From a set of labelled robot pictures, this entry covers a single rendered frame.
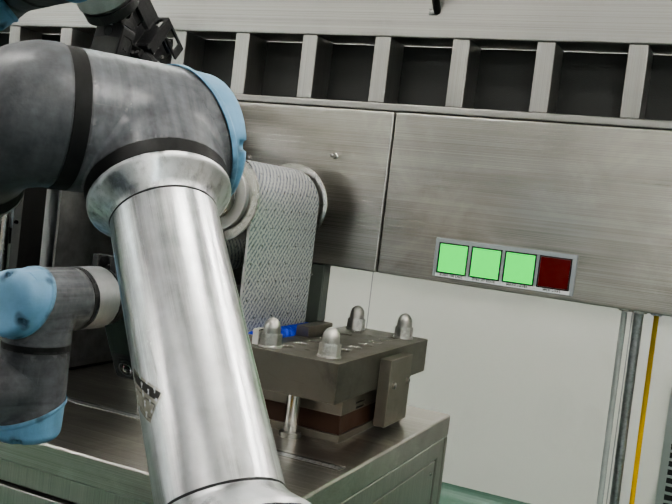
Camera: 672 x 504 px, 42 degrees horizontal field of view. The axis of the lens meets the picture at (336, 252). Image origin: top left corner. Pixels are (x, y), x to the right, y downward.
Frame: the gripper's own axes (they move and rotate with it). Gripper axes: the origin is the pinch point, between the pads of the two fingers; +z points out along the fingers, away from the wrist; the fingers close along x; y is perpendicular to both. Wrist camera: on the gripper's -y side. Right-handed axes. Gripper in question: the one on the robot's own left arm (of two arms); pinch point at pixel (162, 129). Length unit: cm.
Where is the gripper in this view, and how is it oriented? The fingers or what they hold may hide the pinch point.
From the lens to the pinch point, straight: 126.3
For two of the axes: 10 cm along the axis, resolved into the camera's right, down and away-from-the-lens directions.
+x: -9.0, -1.3, 4.1
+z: 2.4, 6.4, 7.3
